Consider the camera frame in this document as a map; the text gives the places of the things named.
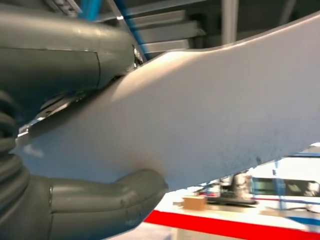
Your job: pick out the dark vehicle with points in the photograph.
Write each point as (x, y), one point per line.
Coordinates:
(300, 188)

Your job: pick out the small cardboard box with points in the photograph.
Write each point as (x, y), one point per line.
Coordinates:
(193, 203)

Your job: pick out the blue steel frame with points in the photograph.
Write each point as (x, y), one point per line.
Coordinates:
(278, 185)

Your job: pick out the red barrier belt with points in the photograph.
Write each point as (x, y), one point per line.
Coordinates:
(225, 227)

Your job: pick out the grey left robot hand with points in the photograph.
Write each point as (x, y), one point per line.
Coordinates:
(62, 66)

